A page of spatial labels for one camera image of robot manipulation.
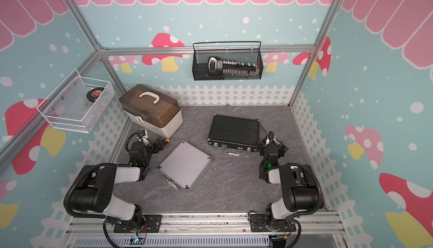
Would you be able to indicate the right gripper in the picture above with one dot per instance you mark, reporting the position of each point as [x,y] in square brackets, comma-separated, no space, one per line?
[263,148]

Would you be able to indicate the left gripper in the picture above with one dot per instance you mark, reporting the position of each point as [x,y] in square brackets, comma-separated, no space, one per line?
[156,149]

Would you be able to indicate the black poker set case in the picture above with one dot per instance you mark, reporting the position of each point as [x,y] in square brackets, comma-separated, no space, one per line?
[237,133]

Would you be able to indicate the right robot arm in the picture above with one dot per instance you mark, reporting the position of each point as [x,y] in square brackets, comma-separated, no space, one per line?
[301,191]

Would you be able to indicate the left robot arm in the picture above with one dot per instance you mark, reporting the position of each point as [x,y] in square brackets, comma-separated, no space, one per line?
[91,194]

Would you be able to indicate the silver poker set case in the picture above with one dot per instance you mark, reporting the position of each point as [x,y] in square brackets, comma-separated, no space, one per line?
[185,166]

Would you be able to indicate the socket bit set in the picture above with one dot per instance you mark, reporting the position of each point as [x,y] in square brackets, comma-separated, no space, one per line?
[229,69]

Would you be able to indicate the brown lid white toolbox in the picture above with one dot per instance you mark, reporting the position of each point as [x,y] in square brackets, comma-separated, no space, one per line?
[153,110]

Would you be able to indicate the black tape roll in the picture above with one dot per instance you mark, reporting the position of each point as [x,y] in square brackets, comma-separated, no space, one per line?
[94,94]

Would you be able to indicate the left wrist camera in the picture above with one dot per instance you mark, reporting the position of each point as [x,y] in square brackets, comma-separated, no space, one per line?
[143,133]

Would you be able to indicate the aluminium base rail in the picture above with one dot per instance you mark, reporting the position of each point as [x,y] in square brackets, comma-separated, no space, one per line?
[233,230]

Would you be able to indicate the white wire wall basket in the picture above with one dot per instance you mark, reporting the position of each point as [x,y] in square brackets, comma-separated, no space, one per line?
[67,107]

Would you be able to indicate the black wire wall basket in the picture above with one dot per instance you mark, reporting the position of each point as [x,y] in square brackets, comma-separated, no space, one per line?
[242,51]

